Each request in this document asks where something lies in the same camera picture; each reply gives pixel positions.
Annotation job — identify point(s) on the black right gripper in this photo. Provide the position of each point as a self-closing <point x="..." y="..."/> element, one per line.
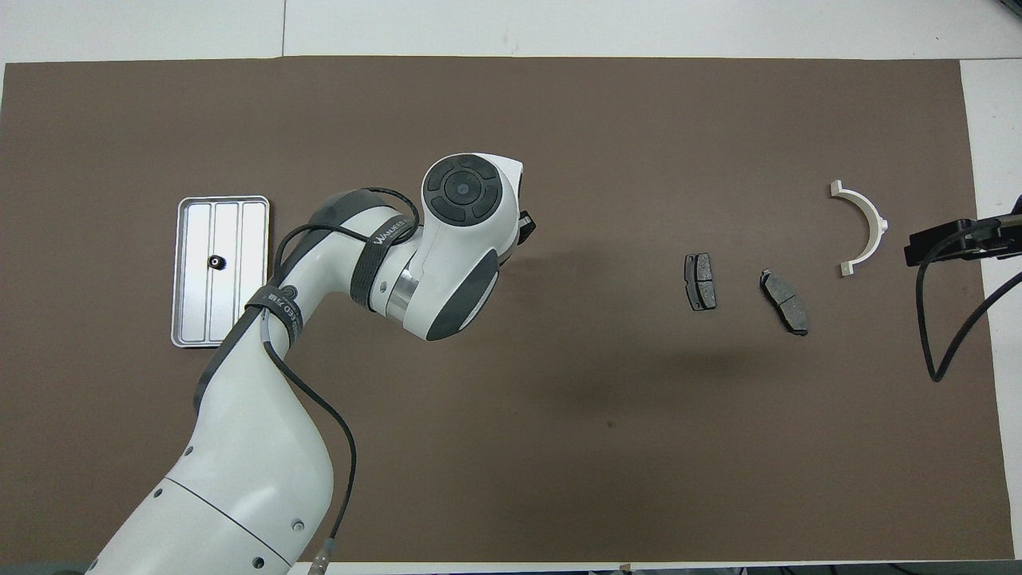
<point x="998" y="235"/>

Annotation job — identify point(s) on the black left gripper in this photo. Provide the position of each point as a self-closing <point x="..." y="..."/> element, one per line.
<point x="525" y="228"/>

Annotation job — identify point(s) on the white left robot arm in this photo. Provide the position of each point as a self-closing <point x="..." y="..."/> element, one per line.
<point x="255" y="455"/>

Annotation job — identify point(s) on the silver metal tray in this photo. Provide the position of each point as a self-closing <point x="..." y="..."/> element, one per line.
<point x="192" y="303"/>

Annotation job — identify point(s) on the grey curved brake pad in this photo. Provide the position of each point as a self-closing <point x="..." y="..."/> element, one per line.
<point x="786" y="303"/>

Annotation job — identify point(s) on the grey rectangular brake pad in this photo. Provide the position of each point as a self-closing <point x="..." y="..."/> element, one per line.
<point x="700" y="282"/>

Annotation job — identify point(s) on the brown table mat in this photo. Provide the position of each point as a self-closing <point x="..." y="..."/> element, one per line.
<point x="639" y="439"/>

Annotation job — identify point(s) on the white curved plastic bracket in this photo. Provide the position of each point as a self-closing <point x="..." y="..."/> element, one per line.
<point x="872" y="214"/>

